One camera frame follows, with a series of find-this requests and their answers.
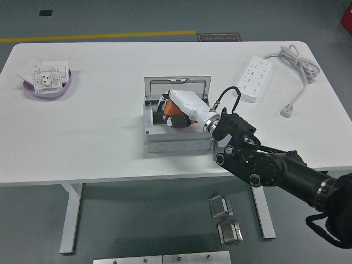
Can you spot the robot right hand white black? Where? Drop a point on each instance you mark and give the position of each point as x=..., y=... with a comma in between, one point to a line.
x=189, y=103

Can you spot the orange cylinder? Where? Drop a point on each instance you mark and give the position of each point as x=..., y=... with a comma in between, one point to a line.
x=173, y=108

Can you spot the grey junction box clear lid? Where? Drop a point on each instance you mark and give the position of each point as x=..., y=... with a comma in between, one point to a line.
x=176, y=137

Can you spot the grey cube with round hole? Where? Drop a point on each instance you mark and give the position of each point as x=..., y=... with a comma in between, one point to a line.
x=218, y=145

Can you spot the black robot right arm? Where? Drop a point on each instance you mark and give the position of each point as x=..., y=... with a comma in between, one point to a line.
x=275, y=165

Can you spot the white power strip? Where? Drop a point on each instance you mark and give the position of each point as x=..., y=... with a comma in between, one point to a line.
x=253, y=78

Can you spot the dark floor sign with text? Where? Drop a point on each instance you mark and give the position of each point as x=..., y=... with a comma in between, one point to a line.
x=218, y=38

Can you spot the small metal floor block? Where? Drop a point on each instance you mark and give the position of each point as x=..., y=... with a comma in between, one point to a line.
x=220, y=207

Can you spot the purple bowl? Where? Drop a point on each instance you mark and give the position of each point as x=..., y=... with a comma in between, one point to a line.
x=64, y=88

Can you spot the white table leg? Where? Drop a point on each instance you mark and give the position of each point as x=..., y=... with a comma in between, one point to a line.
x=265, y=214
x=70, y=220

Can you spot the large metal floor block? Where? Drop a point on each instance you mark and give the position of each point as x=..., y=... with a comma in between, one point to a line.
x=228, y=233

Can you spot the white printed socket panel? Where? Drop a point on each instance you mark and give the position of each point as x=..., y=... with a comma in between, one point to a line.
x=45, y=79

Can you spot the red object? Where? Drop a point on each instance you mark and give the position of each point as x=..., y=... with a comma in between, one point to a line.
x=347, y=17

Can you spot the white switch plate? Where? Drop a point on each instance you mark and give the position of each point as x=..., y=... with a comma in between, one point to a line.
x=64, y=72

